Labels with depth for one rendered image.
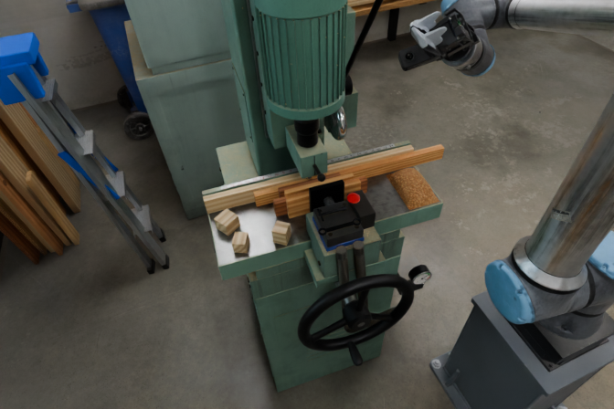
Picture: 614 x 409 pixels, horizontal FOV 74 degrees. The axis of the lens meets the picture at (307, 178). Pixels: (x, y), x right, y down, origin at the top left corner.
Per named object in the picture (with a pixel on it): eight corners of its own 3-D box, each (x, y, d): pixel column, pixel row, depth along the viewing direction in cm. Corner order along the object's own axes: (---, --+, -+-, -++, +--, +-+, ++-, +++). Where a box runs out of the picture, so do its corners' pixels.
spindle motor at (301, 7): (278, 130, 84) (260, -33, 62) (259, 88, 96) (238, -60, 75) (356, 112, 87) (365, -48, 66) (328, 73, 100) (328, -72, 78)
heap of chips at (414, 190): (409, 210, 106) (411, 200, 103) (386, 175, 115) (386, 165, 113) (439, 201, 108) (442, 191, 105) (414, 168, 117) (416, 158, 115)
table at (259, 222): (228, 316, 93) (223, 302, 89) (209, 219, 114) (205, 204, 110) (460, 243, 105) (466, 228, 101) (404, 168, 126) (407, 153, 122)
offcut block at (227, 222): (228, 235, 102) (226, 226, 99) (217, 228, 104) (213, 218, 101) (240, 225, 104) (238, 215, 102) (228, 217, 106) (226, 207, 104)
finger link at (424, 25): (428, -2, 78) (446, 13, 85) (401, 16, 82) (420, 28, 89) (433, 13, 78) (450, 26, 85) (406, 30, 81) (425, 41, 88)
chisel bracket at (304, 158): (301, 183, 102) (300, 158, 96) (286, 150, 112) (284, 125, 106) (329, 176, 104) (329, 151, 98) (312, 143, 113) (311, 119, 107)
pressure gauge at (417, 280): (410, 291, 121) (414, 276, 115) (404, 280, 124) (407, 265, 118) (428, 285, 122) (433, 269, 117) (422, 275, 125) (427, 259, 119)
